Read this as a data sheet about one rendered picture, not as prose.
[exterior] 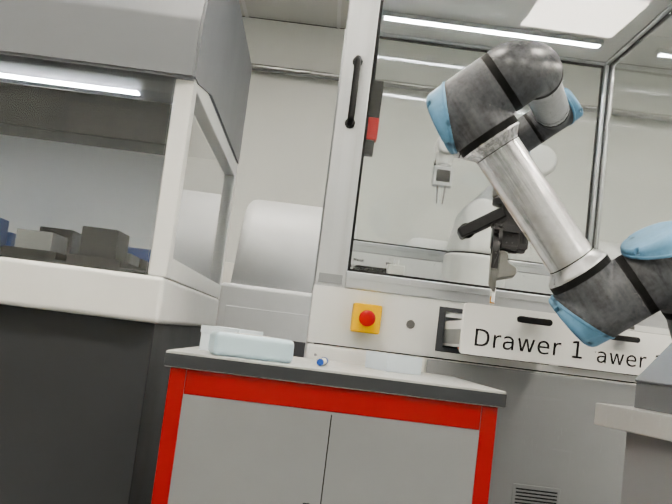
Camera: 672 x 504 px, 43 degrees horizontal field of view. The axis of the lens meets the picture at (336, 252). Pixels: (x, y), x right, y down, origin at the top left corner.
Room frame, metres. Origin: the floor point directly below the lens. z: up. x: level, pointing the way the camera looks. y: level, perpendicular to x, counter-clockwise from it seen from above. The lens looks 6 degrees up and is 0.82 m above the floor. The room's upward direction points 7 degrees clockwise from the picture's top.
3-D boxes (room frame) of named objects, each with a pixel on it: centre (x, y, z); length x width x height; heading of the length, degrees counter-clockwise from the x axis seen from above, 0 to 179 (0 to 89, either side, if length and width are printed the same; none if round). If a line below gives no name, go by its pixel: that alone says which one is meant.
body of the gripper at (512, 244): (1.93, -0.39, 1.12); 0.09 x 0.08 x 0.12; 82
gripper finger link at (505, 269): (1.91, -0.38, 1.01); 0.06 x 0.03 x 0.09; 82
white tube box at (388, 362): (1.93, -0.16, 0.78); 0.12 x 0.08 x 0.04; 20
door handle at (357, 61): (2.12, 0.00, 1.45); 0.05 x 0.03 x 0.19; 1
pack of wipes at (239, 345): (1.62, 0.14, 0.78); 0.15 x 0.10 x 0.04; 105
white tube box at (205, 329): (1.81, 0.20, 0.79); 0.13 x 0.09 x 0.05; 161
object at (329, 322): (2.63, -0.45, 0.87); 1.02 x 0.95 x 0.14; 91
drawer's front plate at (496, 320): (1.83, -0.43, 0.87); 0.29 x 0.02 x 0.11; 91
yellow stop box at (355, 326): (2.12, -0.10, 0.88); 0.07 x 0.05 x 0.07; 91
